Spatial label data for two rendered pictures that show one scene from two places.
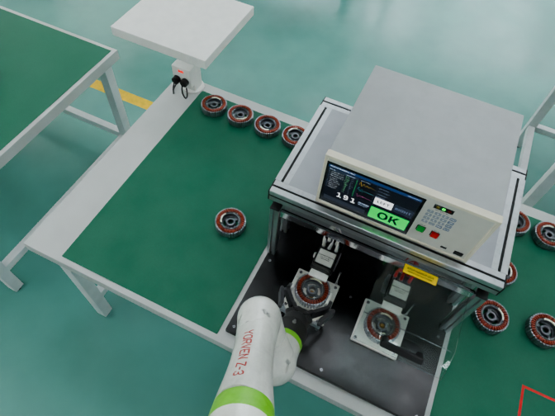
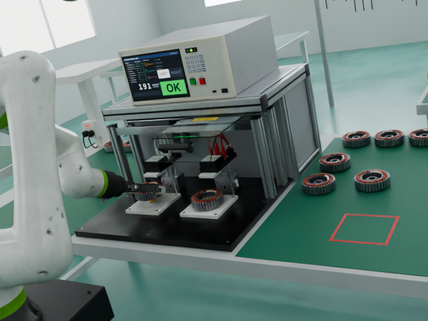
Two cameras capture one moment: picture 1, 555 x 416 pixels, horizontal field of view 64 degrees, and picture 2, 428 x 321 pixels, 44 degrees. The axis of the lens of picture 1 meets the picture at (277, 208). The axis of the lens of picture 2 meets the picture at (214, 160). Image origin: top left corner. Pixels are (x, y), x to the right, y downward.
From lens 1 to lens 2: 150 cm
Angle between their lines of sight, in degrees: 39
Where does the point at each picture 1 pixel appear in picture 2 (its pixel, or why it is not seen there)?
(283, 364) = (76, 166)
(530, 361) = (357, 201)
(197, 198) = not seen: hidden behind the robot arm
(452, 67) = not seen: hidden behind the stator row
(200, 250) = (73, 206)
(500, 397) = (319, 223)
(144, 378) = not seen: outside the picture
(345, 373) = (169, 232)
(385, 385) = (203, 231)
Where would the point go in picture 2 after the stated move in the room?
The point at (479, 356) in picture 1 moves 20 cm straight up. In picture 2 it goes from (305, 207) to (295, 149)
